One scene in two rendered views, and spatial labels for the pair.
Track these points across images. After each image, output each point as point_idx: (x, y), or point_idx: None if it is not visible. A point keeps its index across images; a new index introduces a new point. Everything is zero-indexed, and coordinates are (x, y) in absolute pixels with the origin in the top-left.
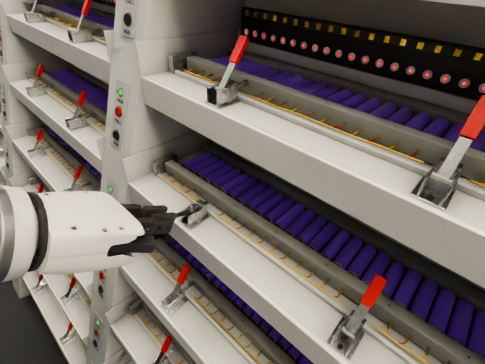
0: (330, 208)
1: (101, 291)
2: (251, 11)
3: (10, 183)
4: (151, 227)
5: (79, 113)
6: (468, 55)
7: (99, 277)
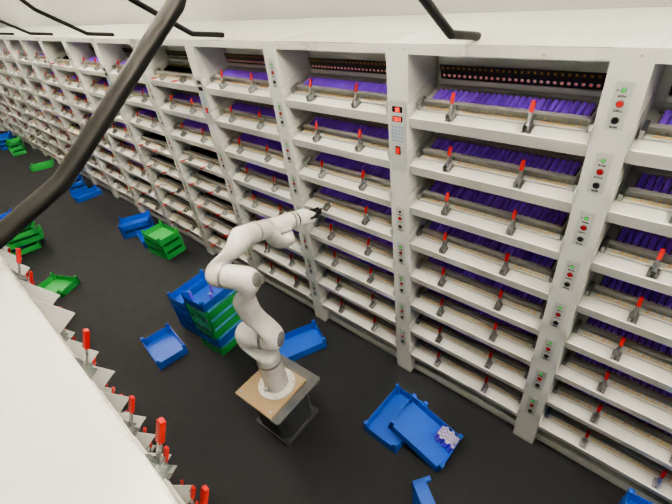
0: None
1: (306, 247)
2: None
3: (241, 224)
4: (316, 212)
5: (271, 183)
6: None
7: (304, 242)
